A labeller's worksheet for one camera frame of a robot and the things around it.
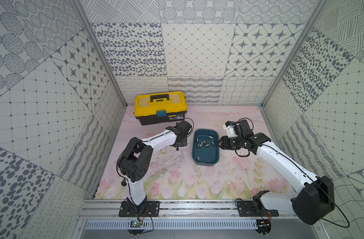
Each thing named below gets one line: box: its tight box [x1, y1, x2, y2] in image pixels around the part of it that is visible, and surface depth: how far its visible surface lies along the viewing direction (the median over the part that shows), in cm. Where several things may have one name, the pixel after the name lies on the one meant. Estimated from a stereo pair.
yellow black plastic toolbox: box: [133, 90, 187, 126], surface depth 101 cm
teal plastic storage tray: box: [191, 128, 220, 167], surface depth 98 cm
